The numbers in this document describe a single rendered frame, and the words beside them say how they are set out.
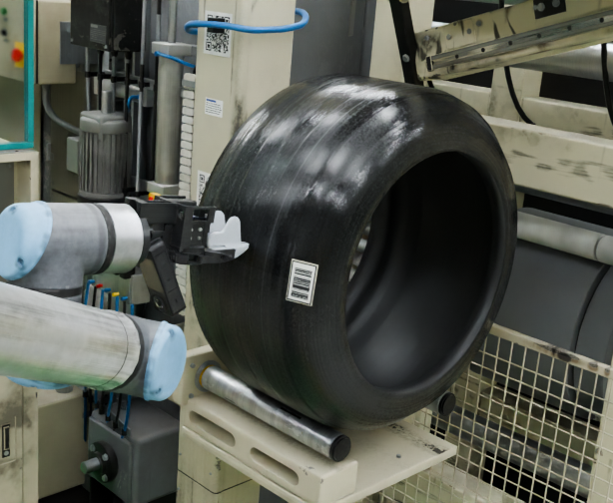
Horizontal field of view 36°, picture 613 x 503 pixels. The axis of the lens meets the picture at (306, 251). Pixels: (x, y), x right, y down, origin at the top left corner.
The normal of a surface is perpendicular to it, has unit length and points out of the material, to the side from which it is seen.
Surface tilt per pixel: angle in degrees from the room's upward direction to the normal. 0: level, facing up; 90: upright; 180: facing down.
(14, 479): 90
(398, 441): 0
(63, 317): 57
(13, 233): 78
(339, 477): 90
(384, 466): 0
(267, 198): 64
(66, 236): 68
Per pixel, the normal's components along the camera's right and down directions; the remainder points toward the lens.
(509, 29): -0.72, 0.14
